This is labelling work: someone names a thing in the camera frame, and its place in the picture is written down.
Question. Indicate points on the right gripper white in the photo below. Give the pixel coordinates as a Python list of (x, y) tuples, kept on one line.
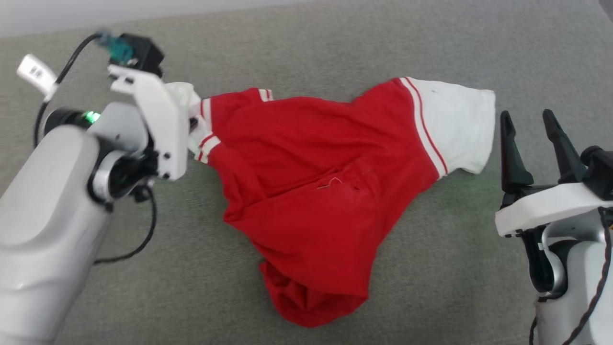
[(550, 206)]

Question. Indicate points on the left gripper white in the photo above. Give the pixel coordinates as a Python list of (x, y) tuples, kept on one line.
[(165, 129)]

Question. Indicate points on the red garment with white sleeves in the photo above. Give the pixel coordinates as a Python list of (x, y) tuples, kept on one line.
[(306, 163)]

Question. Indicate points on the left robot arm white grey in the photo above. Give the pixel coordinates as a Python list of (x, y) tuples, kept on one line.
[(43, 215)]

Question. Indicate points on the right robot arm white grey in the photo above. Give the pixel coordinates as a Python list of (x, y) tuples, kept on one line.
[(586, 273)]

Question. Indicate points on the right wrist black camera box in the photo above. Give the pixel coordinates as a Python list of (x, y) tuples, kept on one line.
[(601, 170)]

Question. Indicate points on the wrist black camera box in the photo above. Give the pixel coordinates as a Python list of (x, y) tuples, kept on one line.
[(601, 170), (143, 52)]

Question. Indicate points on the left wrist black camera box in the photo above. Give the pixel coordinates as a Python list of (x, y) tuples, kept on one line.
[(143, 52)]

